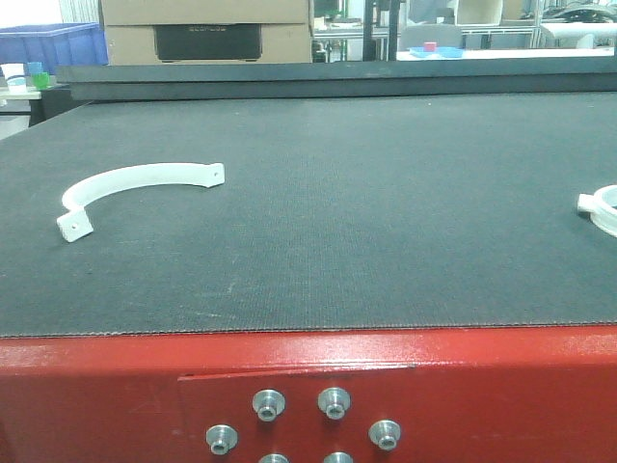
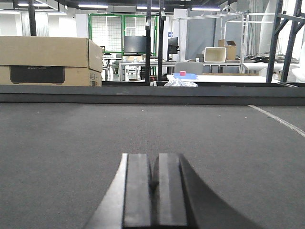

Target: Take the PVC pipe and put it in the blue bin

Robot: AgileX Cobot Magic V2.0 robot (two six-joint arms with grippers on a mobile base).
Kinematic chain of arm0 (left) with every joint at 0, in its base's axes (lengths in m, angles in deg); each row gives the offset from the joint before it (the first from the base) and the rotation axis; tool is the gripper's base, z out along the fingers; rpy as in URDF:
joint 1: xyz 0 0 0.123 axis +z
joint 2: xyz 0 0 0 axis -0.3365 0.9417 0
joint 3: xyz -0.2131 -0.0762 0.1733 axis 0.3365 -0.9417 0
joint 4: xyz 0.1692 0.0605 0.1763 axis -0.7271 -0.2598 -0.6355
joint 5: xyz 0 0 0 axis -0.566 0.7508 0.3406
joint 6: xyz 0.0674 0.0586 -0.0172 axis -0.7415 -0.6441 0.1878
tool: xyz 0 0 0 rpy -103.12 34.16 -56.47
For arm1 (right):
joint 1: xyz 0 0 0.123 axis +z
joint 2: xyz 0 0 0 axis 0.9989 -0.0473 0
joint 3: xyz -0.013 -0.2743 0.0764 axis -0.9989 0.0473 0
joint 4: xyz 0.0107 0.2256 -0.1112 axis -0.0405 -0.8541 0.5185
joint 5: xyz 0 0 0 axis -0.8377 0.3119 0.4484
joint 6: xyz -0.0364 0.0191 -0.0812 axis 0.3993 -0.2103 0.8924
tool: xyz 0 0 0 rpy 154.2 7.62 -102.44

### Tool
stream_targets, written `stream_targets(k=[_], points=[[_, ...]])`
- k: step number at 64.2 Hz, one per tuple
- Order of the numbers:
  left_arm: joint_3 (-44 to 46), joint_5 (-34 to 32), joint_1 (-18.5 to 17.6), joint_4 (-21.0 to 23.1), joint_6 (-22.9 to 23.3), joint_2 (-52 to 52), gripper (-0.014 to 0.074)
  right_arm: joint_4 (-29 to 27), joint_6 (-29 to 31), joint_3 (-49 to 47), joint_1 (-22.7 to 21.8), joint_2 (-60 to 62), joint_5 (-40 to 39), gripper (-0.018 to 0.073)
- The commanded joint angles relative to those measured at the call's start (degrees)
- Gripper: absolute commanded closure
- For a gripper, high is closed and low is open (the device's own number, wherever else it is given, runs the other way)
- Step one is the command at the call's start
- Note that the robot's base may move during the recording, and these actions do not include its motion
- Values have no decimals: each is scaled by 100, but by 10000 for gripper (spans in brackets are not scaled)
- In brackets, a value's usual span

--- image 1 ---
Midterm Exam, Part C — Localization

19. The white curved PVC clamp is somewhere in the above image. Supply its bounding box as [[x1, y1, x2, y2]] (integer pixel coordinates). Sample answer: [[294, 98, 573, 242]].
[[56, 162, 226, 243]]

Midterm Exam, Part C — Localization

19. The red metal table frame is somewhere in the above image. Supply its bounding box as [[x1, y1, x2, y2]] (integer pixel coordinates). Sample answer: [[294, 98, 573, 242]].
[[1, 325, 616, 462]]

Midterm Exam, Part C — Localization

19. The black table mat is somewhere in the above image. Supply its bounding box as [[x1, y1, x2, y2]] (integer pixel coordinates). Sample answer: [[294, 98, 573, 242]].
[[1, 93, 616, 337]]

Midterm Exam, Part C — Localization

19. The white paper cup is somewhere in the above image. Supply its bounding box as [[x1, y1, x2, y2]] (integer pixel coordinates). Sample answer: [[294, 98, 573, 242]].
[[1, 63, 28, 94]]

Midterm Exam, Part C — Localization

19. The white PVC ring clamp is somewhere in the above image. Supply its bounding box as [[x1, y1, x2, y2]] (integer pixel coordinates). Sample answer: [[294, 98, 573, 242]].
[[577, 184, 617, 237]]

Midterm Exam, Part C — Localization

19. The large cardboard box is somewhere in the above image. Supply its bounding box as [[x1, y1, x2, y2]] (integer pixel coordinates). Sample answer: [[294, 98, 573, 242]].
[[100, 0, 313, 66]]

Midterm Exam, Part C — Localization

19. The blue plastic crate background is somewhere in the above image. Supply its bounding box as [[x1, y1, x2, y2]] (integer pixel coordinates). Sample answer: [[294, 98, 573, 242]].
[[1, 22, 109, 74]]

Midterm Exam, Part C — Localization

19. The green small cup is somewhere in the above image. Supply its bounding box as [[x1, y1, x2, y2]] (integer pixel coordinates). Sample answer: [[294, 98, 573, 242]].
[[32, 72, 50, 91]]

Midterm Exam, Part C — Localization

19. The blue tray with red cube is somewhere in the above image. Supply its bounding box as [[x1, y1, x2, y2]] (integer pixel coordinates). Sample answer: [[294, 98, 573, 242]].
[[409, 42, 465, 59]]

